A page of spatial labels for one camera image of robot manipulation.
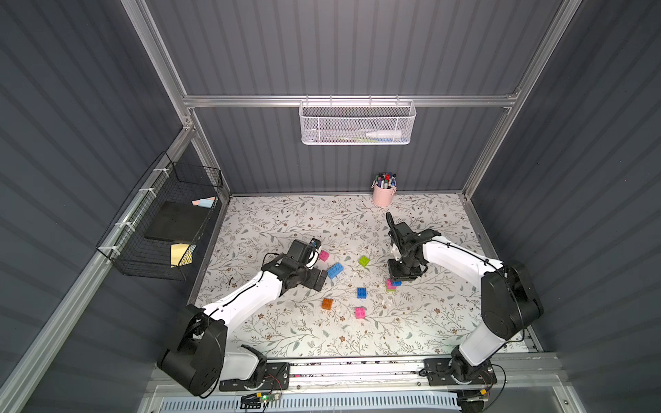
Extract light blue long lego brick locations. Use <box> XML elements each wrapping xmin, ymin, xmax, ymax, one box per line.
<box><xmin>327</xmin><ymin>263</ymin><xmax>344</xmax><ymax>280</ymax></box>

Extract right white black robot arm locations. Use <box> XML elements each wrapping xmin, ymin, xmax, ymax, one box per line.
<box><xmin>386</xmin><ymin>213</ymin><xmax>544</xmax><ymax>385</ymax></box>

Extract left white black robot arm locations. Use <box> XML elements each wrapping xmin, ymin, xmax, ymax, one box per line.
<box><xmin>157</xmin><ymin>239</ymin><xmax>328</xmax><ymax>398</ymax></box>

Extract orange lego brick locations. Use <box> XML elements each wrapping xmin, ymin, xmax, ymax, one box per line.
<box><xmin>321</xmin><ymin>298</ymin><xmax>334</xmax><ymax>311</ymax></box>

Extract floral table mat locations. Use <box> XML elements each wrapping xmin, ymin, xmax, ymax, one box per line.
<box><xmin>196</xmin><ymin>194</ymin><xmax>482</xmax><ymax>358</ymax></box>

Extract pink pen cup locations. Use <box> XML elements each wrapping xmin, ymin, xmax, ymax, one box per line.
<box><xmin>373</xmin><ymin>186</ymin><xmax>397</xmax><ymax>208</ymax></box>

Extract markers in cup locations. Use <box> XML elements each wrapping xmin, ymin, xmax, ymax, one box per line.
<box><xmin>372</xmin><ymin>172</ymin><xmax>397</xmax><ymax>189</ymax></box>

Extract pastel sticky note pad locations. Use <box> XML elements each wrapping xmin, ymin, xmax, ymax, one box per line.
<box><xmin>192</xmin><ymin>197</ymin><xmax>216</xmax><ymax>208</ymax></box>

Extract yellow sticky notes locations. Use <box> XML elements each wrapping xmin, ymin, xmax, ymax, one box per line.
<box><xmin>170</xmin><ymin>244</ymin><xmax>196</xmax><ymax>268</ymax></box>

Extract black notebook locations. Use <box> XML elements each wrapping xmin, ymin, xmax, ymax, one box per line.
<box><xmin>145</xmin><ymin>201</ymin><xmax>210</xmax><ymax>244</ymax></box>

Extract white bottle in basket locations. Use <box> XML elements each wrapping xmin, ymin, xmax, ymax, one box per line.
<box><xmin>366</xmin><ymin>130</ymin><xmax>403</xmax><ymax>141</ymax></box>

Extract small green circuit board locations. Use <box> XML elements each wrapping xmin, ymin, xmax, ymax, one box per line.
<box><xmin>239</xmin><ymin>392</ymin><xmax>280</xmax><ymax>411</ymax></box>

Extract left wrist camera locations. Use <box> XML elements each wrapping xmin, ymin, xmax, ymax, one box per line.
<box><xmin>309</xmin><ymin>239</ymin><xmax>322</xmax><ymax>252</ymax></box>

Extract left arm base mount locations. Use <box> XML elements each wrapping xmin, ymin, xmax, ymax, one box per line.
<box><xmin>218</xmin><ymin>362</ymin><xmax>291</xmax><ymax>392</ymax></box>

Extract aluminium rail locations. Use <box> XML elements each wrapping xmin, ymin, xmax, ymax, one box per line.
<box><xmin>271</xmin><ymin>353</ymin><xmax>570</xmax><ymax>394</ymax></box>

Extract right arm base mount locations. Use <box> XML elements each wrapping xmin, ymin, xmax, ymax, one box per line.
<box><xmin>418</xmin><ymin>357</ymin><xmax>497</xmax><ymax>388</ymax></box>

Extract black wire wall basket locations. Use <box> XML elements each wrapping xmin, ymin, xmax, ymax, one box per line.
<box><xmin>97</xmin><ymin>152</ymin><xmax>224</xmax><ymax>282</ymax></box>

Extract white wire mesh basket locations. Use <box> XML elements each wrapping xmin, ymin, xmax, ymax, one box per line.
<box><xmin>299</xmin><ymin>97</ymin><xmax>417</xmax><ymax>146</ymax></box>

